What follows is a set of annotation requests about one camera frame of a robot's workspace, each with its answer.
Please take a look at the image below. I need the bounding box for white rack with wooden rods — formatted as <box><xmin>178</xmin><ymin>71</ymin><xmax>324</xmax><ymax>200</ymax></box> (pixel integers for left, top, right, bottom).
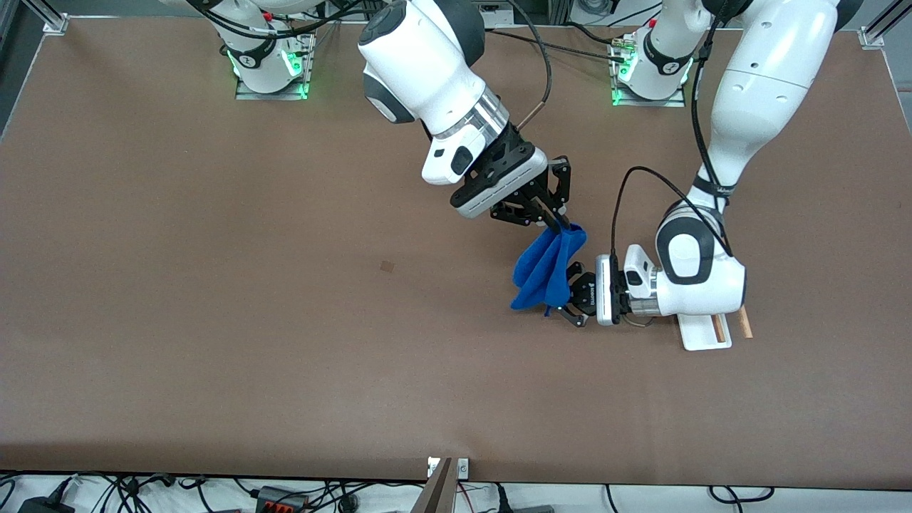
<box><xmin>673</xmin><ymin>306</ymin><xmax>754</xmax><ymax>351</ymax></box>

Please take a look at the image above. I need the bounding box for black box with orange buttons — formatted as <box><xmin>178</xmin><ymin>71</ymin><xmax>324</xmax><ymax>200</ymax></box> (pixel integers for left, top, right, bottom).
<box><xmin>255</xmin><ymin>485</ymin><xmax>312</xmax><ymax>513</ymax></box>

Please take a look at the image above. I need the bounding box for black cable across table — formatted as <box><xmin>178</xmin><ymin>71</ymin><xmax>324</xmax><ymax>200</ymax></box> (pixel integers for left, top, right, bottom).
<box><xmin>488</xmin><ymin>28</ymin><xmax>628</xmax><ymax>63</ymax></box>

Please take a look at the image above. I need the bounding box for blue microfiber towel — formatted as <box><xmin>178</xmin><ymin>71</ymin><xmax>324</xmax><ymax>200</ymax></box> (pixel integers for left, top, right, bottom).
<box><xmin>510</xmin><ymin>223</ymin><xmax>588</xmax><ymax>318</ymax></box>

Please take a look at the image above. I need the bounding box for aluminium table corner bracket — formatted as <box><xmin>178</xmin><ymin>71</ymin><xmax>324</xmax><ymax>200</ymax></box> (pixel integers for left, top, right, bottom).
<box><xmin>21</xmin><ymin>0</ymin><xmax>70</xmax><ymax>36</ymax></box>
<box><xmin>859</xmin><ymin>0</ymin><xmax>912</xmax><ymax>49</ymax></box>

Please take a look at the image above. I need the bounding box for black looped floor cable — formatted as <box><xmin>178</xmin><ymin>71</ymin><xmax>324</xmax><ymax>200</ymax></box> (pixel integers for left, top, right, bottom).
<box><xmin>709</xmin><ymin>486</ymin><xmax>775</xmax><ymax>504</ymax></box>

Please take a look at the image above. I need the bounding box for brown camera mount post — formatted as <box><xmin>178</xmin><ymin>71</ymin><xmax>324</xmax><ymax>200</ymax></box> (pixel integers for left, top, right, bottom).
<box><xmin>410</xmin><ymin>458</ymin><xmax>457</xmax><ymax>513</ymax></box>

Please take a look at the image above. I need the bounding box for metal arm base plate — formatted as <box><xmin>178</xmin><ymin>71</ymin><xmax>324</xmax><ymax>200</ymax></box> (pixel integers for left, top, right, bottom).
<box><xmin>611</xmin><ymin>36</ymin><xmax>687</xmax><ymax>108</ymax></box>
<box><xmin>235</xmin><ymin>32</ymin><xmax>316</xmax><ymax>101</ymax></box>

